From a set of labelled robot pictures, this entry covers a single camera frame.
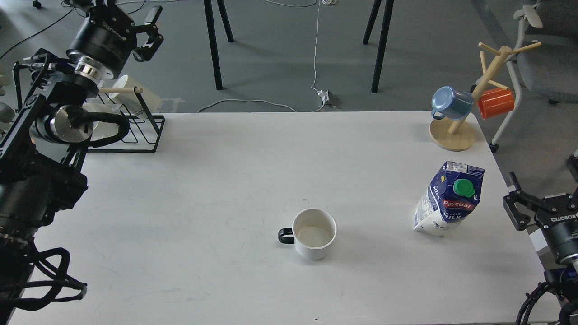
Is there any wooden mug tree stand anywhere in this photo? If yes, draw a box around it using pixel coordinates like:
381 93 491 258
429 42 542 152

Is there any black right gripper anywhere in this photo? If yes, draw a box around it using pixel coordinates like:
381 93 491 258
503 154 578 266

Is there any white power plug adapter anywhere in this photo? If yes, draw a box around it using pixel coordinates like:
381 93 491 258
317 90 339 108

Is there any white mug black handle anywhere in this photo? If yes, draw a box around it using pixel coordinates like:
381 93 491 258
277 208 338 260

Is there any black table leg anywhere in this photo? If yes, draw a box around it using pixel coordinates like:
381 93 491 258
363 0 395 94
203 0 235 91

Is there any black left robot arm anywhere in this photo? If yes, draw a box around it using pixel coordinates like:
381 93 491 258
1 0 164 255

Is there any blue white milk carton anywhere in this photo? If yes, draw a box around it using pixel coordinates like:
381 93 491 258
413 161 485 237

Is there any cream cup on rack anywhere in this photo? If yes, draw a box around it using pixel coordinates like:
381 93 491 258
108 75 161 113

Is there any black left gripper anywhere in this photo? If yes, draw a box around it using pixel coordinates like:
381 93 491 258
66 5 164 79

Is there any grey office chair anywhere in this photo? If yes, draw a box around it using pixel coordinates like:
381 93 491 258
488 0 578 153

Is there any black table leg right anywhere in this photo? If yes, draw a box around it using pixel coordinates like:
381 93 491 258
363 0 395 94

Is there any black cable bundle left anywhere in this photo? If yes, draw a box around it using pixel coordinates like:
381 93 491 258
0 246 87 312

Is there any orange plastic mug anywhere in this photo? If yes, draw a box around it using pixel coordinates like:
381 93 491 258
477 87 515 120

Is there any white floor cable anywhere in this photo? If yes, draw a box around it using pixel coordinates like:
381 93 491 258
197 0 336 113

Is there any black table leg left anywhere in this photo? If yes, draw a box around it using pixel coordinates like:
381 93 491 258
203 0 235 91

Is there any black wire cup rack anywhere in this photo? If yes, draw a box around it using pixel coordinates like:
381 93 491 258
89 86 165 153

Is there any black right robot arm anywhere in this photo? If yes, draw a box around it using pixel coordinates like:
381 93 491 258
503 172 578 325

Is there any white mug with lettering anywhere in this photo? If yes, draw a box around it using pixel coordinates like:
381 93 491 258
83 103 121 141

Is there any blue plastic mug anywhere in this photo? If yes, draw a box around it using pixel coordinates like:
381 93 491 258
431 86 474 120

